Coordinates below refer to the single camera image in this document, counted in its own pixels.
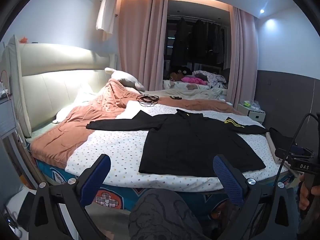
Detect pale green pillow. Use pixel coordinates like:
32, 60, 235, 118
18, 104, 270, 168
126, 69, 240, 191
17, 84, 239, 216
52, 84, 100, 124

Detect cream plush pillow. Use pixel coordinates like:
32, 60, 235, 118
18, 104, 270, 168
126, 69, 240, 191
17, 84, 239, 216
104, 67, 145, 92

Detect coiled black cable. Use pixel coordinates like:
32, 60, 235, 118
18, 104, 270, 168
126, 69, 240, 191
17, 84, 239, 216
136, 94, 160, 105

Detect white nightstand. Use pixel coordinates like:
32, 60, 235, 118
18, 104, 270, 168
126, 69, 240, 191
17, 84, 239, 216
237, 100, 265, 124

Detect grey bedside shelf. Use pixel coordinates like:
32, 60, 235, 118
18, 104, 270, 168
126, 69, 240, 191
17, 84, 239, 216
0, 97, 25, 155

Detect pink cloth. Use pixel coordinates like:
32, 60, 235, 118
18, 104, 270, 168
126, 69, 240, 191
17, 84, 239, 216
181, 76, 208, 85

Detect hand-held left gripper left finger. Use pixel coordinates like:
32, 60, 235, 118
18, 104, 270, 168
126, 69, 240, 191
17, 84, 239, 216
29, 154, 112, 240

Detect brown plush toy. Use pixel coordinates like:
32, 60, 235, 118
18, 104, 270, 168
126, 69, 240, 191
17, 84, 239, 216
170, 66, 193, 82

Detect pink curtain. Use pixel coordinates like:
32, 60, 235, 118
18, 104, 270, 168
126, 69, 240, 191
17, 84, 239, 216
117, 0, 168, 92
226, 6, 258, 105

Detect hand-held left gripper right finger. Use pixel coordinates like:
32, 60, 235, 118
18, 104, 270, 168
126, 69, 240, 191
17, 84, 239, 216
212, 154, 299, 240

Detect person's leg in patterned trousers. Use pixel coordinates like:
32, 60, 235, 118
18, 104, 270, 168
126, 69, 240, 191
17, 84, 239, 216
128, 189, 213, 240

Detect orange quilt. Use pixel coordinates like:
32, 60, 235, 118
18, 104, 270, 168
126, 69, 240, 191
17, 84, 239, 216
30, 78, 244, 172

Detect black jacket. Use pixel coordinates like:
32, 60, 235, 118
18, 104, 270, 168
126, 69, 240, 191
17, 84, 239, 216
86, 109, 269, 178

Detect white floral bed sheet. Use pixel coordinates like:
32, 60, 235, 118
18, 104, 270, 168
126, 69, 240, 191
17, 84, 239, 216
65, 101, 289, 193

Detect person's right hand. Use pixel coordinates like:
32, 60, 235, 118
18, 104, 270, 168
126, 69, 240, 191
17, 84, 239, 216
298, 174, 311, 212

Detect row of dark hanging clothes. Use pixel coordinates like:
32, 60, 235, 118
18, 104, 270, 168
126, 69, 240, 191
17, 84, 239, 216
172, 17, 225, 65

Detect white hanging shirt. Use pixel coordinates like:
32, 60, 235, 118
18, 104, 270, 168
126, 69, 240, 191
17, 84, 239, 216
96, 0, 118, 42

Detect cream padded headboard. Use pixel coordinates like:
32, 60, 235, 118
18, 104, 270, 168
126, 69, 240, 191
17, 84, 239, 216
7, 42, 118, 138

